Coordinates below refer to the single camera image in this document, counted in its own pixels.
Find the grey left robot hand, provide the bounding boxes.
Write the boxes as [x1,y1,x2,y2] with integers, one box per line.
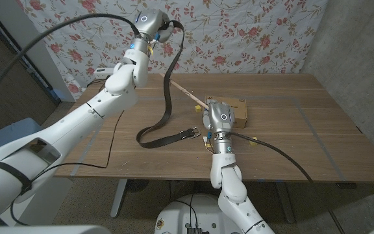
[134,8,175,43]

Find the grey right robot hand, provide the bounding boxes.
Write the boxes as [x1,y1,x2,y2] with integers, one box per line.
[201,101,236,134]

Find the long wooden stick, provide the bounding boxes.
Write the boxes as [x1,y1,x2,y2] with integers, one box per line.
[158,72,210,110]

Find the dark brown leather belt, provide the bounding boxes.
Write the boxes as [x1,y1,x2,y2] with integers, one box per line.
[136,19,202,150]

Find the flat cardboard box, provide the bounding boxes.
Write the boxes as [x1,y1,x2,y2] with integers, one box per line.
[205,95,248,129]

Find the white power strip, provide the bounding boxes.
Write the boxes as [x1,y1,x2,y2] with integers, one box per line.
[93,67,115,80]

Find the floral backdrop cloth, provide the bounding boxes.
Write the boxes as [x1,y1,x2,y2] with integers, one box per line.
[16,0,329,103]

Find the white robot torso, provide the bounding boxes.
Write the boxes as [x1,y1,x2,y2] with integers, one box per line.
[154,194,249,234]

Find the white table leg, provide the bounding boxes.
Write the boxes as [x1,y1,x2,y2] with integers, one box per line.
[110,178,129,218]

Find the blue chair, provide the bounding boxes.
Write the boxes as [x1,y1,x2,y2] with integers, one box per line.
[0,117,44,160]

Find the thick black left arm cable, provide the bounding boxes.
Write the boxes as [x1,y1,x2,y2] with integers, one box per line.
[0,12,142,114]

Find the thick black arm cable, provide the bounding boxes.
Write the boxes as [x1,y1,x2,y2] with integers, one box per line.
[0,12,142,114]
[229,131,345,234]

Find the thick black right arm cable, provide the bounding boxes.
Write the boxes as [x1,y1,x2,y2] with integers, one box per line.
[229,131,345,234]

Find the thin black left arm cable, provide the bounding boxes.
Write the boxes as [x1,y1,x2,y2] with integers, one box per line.
[10,110,126,226]

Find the black strap on arm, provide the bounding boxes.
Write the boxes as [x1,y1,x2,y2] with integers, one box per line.
[0,161,34,196]

